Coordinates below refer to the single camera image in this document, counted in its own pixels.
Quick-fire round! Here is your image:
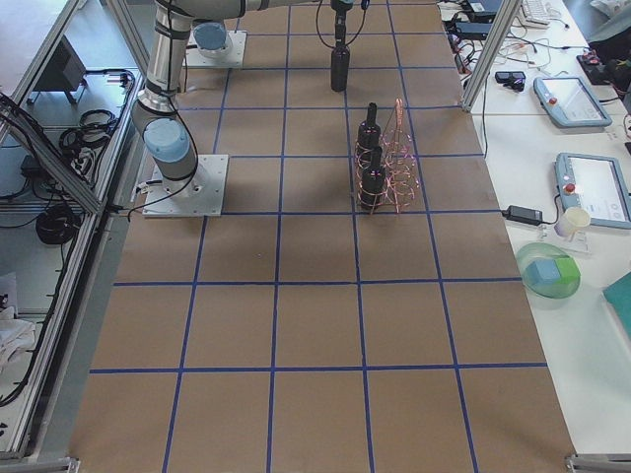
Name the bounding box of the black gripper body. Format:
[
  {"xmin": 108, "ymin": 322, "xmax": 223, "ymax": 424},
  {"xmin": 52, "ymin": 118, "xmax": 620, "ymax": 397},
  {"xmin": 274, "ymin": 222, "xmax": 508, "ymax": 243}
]
[{"xmin": 330, "ymin": 0, "xmax": 352, "ymax": 11}]

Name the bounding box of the dark wine bottle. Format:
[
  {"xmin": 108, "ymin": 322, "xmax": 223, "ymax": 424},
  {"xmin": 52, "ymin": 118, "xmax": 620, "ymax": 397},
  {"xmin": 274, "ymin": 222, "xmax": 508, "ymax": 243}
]
[{"xmin": 330, "ymin": 36, "xmax": 350, "ymax": 92}]

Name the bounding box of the far wine bottle in basket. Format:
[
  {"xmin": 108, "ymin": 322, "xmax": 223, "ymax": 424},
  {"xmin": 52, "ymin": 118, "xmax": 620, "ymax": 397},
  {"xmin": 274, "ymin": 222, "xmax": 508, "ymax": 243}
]
[{"xmin": 356, "ymin": 102, "xmax": 382, "ymax": 163}]

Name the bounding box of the wine bottle in basket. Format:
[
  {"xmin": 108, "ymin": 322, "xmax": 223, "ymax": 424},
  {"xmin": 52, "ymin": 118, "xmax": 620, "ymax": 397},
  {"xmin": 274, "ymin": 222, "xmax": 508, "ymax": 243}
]
[
  {"xmin": 359, "ymin": 146, "xmax": 386, "ymax": 211},
  {"xmin": 356, "ymin": 102, "xmax": 382, "ymax": 163}
]

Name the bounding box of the near wine bottle in basket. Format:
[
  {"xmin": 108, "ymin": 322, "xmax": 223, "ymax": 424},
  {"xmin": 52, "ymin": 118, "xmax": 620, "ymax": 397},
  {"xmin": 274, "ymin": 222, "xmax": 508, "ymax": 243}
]
[{"xmin": 359, "ymin": 146, "xmax": 386, "ymax": 211}]

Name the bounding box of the black controller device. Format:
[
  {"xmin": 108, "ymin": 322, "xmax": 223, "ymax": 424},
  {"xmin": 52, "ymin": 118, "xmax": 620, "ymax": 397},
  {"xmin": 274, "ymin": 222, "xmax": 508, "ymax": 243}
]
[{"xmin": 494, "ymin": 71, "xmax": 526, "ymax": 93}]

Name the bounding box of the far teach pendant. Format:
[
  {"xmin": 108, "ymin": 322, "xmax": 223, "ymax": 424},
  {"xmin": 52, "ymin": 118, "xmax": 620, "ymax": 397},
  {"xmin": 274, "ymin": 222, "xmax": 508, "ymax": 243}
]
[{"xmin": 532, "ymin": 77, "xmax": 612, "ymax": 128}]

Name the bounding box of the teach pendant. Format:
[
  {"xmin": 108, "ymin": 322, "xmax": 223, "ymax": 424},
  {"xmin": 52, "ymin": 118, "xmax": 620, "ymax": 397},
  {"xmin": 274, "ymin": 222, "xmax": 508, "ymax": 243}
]
[
  {"xmin": 532, "ymin": 77, "xmax": 612, "ymax": 128},
  {"xmin": 554, "ymin": 153, "xmax": 630, "ymax": 230}
]

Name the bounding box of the black power adapter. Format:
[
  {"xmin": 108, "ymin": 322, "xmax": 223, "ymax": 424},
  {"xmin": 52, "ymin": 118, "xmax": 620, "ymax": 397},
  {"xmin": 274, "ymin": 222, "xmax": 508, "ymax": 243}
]
[{"xmin": 502, "ymin": 205, "xmax": 543, "ymax": 227}]

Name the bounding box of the near teach pendant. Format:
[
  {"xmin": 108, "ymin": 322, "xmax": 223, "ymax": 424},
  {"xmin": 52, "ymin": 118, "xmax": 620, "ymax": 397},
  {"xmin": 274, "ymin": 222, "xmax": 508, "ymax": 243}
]
[{"xmin": 554, "ymin": 153, "xmax": 630, "ymax": 230}]

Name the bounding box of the white paper cup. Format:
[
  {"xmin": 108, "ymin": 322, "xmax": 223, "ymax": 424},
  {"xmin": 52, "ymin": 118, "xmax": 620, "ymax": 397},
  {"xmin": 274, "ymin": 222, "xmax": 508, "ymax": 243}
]
[{"xmin": 554, "ymin": 207, "xmax": 591, "ymax": 238}]

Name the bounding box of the blue foam cube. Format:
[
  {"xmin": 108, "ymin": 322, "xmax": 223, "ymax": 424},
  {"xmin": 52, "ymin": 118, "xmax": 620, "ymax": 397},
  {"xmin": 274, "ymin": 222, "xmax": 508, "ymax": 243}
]
[{"xmin": 524, "ymin": 259, "xmax": 559, "ymax": 287}]

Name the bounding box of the green glass bowl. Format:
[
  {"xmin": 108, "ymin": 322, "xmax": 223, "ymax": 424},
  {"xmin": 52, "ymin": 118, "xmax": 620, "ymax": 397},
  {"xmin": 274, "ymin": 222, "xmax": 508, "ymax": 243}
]
[{"xmin": 516, "ymin": 242, "xmax": 581, "ymax": 299}]

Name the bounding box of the green foam cube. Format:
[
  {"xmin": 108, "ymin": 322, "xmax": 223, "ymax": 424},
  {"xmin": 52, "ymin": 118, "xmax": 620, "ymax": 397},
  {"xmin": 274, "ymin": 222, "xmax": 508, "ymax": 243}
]
[{"xmin": 553, "ymin": 256, "xmax": 581, "ymax": 284}]

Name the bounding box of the teal book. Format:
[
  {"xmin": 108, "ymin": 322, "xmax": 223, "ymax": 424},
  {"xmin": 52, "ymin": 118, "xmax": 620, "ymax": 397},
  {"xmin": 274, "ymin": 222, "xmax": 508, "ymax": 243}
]
[{"xmin": 602, "ymin": 273, "xmax": 631, "ymax": 336}]

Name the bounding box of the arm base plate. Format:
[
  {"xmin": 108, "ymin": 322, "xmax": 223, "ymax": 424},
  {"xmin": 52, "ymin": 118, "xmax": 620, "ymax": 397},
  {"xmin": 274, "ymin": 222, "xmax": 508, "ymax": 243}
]
[
  {"xmin": 142, "ymin": 155, "xmax": 229, "ymax": 218},
  {"xmin": 186, "ymin": 31, "xmax": 246, "ymax": 69}
]

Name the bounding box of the copper wire wine basket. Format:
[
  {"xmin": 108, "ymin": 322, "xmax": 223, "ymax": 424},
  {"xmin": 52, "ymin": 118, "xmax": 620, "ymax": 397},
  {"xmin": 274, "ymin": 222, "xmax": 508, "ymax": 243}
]
[{"xmin": 354, "ymin": 99, "xmax": 420, "ymax": 214}]

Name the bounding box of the aluminium frame post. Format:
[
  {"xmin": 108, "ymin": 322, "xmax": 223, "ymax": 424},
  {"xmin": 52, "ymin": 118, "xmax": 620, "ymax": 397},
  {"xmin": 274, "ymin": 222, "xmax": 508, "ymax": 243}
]
[{"xmin": 461, "ymin": 0, "xmax": 522, "ymax": 112}]

